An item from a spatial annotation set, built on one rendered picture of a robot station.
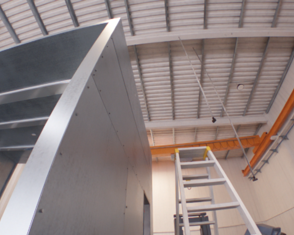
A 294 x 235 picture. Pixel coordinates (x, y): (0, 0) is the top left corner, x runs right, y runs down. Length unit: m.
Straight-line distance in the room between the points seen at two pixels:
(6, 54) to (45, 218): 2.17
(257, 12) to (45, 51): 7.23
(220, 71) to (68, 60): 7.16
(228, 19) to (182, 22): 1.81
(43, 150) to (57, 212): 0.19
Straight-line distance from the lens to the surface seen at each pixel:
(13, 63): 2.48
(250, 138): 11.32
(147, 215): 2.61
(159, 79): 8.07
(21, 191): 0.54
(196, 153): 1.75
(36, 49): 2.19
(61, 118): 0.63
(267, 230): 2.30
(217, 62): 8.00
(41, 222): 0.50
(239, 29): 7.48
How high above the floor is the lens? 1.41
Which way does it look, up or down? 44 degrees up
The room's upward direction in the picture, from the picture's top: straight up
